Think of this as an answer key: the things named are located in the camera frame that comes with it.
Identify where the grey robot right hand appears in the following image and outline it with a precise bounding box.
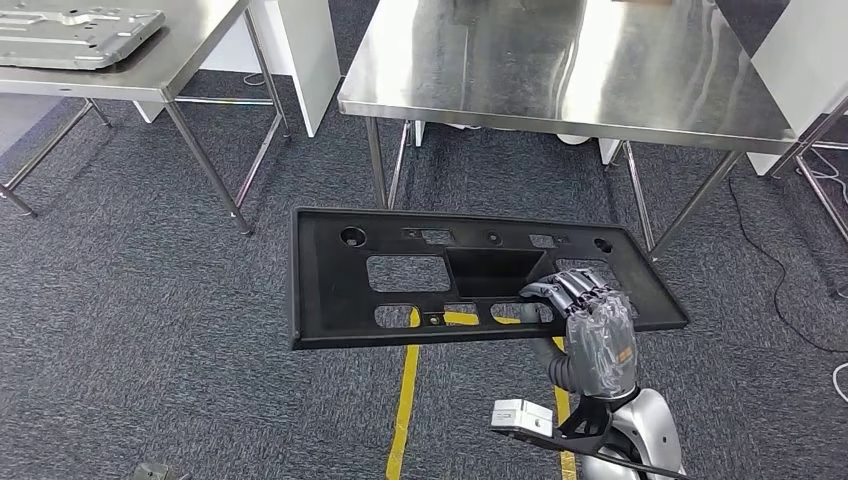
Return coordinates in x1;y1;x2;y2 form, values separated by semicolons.
519;268;639;402

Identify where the black plastic plate bracket part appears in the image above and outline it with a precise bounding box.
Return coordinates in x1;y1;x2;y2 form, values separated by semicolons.
289;206;691;352

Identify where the steel workbench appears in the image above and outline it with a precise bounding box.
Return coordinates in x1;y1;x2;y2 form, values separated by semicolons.
337;0;804;263
0;0;293;238

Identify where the yellow floor tape square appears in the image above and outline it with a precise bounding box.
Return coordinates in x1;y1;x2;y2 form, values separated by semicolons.
385;305;579;480

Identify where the white cabinet panel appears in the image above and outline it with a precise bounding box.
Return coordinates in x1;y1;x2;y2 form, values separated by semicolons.
134;0;342;139
747;0;848;178

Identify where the grey sheet metal plate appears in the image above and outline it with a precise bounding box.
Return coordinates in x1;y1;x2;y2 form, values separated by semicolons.
0;5;167;72

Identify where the black right camera bracket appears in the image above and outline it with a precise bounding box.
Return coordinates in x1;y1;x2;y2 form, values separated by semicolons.
491;396;617;460

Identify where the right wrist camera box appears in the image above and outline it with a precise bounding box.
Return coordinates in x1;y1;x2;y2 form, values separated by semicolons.
490;398;555;441

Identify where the black floor cable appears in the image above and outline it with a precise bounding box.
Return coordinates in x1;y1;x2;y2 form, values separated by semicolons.
727;175;848;356

